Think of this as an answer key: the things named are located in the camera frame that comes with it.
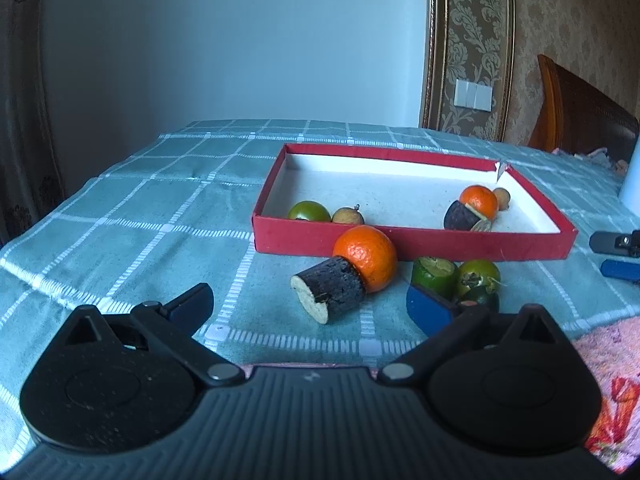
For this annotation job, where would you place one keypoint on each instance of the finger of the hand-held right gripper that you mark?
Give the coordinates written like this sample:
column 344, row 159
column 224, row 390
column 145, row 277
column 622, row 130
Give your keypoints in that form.
column 612, row 242
column 620, row 270

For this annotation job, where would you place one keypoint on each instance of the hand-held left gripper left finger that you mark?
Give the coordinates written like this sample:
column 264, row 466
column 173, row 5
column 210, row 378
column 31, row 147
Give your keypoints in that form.
column 189, row 310

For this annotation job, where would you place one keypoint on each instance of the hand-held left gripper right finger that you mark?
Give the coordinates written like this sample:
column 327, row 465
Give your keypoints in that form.
column 431, row 312

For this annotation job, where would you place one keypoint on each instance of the cut green citrus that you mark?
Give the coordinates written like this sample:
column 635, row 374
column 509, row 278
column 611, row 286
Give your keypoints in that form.
column 432, row 277

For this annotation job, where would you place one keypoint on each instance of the green persimmon with dry calyx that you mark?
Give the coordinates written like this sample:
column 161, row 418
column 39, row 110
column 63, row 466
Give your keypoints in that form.
column 477, row 280

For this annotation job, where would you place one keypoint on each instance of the large orange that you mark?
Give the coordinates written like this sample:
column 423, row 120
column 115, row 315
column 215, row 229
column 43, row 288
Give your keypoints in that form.
column 365, row 255

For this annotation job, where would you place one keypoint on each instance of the small dark sugarcane piece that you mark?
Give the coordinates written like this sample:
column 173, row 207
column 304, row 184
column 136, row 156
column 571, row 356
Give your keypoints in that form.
column 460, row 220

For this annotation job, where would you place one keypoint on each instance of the large dark sugarcane piece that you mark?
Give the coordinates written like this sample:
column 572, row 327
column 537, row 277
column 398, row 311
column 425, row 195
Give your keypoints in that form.
column 335, row 282

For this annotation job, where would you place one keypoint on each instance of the small tan longan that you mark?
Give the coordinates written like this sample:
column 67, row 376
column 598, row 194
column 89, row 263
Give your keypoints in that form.
column 502, row 199

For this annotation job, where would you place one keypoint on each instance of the small orange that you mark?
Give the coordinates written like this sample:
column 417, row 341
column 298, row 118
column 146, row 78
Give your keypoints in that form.
column 479, row 200

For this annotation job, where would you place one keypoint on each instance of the large tan longan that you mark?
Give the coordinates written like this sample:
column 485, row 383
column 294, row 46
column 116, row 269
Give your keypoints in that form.
column 347, row 216

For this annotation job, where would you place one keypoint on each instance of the red cardboard box tray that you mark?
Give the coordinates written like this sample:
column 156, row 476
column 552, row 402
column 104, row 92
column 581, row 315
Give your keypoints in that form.
column 300, row 240

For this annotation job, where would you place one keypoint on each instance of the smooth green persimmon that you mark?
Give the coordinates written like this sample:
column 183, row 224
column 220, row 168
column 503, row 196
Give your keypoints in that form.
column 309, row 211

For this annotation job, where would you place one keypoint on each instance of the white cup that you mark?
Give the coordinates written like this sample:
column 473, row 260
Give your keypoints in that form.
column 632, row 175

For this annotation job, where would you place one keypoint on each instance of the pink crumpled cloth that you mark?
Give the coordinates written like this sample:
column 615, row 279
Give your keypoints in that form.
column 595, row 156

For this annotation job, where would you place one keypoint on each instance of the pink floral towel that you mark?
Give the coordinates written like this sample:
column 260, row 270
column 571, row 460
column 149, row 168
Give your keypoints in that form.
column 610, row 360

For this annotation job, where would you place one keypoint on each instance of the brown patterned curtain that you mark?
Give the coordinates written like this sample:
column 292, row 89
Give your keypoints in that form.
column 22, row 110

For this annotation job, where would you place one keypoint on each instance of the white wall light switch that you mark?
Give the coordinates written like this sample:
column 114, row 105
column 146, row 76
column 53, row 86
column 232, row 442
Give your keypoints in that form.
column 474, row 94

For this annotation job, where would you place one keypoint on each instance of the gold wall moulding frame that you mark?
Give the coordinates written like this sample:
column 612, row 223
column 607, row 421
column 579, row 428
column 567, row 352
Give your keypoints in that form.
column 470, row 40

